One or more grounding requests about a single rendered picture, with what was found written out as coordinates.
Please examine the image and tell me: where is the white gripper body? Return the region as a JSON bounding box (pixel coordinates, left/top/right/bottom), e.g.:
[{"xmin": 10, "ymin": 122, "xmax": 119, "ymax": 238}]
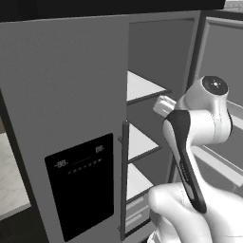
[{"xmin": 152, "ymin": 94, "xmax": 178, "ymax": 119}]

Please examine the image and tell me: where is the white fridge shelf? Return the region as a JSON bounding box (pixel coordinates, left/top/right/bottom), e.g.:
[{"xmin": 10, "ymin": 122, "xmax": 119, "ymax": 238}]
[
  {"xmin": 127, "ymin": 122, "xmax": 163, "ymax": 164},
  {"xmin": 125, "ymin": 162, "xmax": 155, "ymax": 204},
  {"xmin": 126, "ymin": 69, "xmax": 173, "ymax": 106}
]

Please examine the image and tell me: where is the grey fridge body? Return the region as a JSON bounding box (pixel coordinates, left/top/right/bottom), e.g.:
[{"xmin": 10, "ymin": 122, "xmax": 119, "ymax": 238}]
[{"xmin": 125, "ymin": 9, "xmax": 203, "ymax": 243}]

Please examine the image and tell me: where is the grey fridge door with racks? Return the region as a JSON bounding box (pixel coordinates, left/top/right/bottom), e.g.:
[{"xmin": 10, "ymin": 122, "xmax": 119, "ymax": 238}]
[{"xmin": 192, "ymin": 11, "xmax": 243, "ymax": 194}]

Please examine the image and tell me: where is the grey fridge door with display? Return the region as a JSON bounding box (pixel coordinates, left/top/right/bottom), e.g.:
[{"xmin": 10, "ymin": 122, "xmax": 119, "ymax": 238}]
[{"xmin": 0, "ymin": 13, "xmax": 131, "ymax": 243}]

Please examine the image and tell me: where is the grey fridge drawer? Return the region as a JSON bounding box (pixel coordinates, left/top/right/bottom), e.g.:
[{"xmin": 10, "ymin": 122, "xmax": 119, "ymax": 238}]
[{"xmin": 124, "ymin": 195, "xmax": 152, "ymax": 235}]

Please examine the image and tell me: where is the black overhead cupboard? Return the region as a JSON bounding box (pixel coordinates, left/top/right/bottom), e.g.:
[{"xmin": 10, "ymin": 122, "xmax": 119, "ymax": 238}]
[{"xmin": 0, "ymin": 0, "xmax": 227, "ymax": 24}]

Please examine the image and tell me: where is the dark base cupboard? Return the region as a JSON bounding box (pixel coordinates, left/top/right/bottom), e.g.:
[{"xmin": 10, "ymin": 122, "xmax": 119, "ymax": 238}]
[{"xmin": 0, "ymin": 204, "xmax": 49, "ymax": 243}]

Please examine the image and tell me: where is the grey fridge door handle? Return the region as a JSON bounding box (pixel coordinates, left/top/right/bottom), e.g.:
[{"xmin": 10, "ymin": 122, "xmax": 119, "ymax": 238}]
[{"xmin": 117, "ymin": 120, "xmax": 131, "ymax": 242}]

